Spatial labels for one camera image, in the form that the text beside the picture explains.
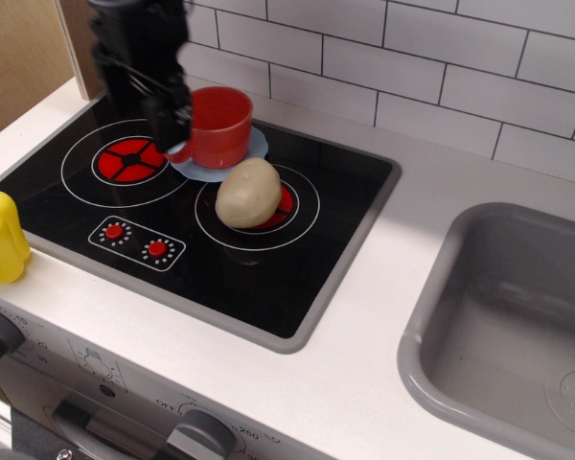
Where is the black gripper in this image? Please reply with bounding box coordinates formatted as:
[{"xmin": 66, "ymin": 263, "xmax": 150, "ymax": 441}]
[{"xmin": 90, "ymin": 7, "xmax": 193, "ymax": 153}]

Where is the red plastic cup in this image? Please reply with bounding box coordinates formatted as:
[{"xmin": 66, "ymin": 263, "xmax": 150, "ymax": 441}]
[{"xmin": 164, "ymin": 86, "xmax": 253, "ymax": 169}]

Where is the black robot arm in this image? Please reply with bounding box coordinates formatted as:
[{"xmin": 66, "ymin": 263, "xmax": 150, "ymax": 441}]
[{"xmin": 89, "ymin": 1, "xmax": 193, "ymax": 155}]

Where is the black toy stove top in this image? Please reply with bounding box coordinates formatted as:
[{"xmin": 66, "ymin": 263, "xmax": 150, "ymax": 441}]
[{"xmin": 0, "ymin": 99, "xmax": 401, "ymax": 354}]

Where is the beige toy potato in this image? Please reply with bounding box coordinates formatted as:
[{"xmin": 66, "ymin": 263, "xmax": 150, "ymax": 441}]
[{"xmin": 216, "ymin": 158, "xmax": 282, "ymax": 228}]

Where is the yellow toy bell pepper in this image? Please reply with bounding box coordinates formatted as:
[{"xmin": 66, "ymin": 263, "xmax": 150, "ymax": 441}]
[{"xmin": 0, "ymin": 192, "xmax": 31, "ymax": 284}]

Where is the grey right oven knob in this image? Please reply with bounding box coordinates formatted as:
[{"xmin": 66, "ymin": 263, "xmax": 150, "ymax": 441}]
[{"xmin": 167, "ymin": 410, "xmax": 237, "ymax": 460}]

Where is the grey toy sink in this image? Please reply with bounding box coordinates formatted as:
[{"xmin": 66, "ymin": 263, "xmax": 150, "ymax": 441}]
[{"xmin": 398, "ymin": 203, "xmax": 575, "ymax": 459}]

